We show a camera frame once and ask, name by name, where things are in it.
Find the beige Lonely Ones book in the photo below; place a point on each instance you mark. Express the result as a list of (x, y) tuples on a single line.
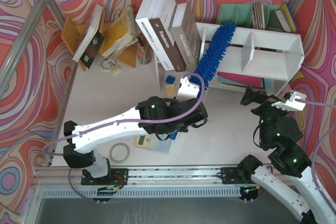
[(186, 35)]

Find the clear pencil cup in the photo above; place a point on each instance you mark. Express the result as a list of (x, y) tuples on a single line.
[(143, 54)]

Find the blue yellow book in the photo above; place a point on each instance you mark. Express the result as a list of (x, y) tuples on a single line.
[(285, 12)]

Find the yellow wooden book holder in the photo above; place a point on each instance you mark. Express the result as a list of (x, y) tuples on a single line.
[(70, 36)]

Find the blue microfiber duster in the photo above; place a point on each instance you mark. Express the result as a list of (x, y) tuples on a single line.
[(194, 85)]

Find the black white paperback book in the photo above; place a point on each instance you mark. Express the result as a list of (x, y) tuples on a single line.
[(90, 39)]

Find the green desk organizer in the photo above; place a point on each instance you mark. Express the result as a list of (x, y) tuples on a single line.
[(242, 16)]

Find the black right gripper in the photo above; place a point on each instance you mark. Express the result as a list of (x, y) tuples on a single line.
[(261, 103)]

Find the yellow sticky note pad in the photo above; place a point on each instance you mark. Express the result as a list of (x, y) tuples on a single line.
[(170, 90)]

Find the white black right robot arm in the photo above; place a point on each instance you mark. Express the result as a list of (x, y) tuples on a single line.
[(309, 202)]

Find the wooden coasters stack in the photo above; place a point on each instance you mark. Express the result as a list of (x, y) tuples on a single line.
[(259, 21)]

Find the white Mademoiselle book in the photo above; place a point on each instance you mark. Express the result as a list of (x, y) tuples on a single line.
[(142, 19)]

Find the brown Fredonia book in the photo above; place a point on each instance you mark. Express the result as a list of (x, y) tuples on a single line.
[(161, 21)]

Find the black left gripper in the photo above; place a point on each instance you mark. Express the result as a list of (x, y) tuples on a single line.
[(196, 112)]

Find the yellow worn book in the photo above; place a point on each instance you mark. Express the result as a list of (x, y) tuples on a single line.
[(119, 35)]

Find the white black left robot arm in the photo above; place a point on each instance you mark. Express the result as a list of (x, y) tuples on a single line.
[(159, 116)]

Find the magenta paper sheet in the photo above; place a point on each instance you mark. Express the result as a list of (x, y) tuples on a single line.
[(240, 79)]

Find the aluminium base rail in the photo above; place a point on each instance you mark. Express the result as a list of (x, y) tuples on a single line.
[(173, 182)]

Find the blue eraser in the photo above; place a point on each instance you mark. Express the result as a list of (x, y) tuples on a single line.
[(170, 79)]

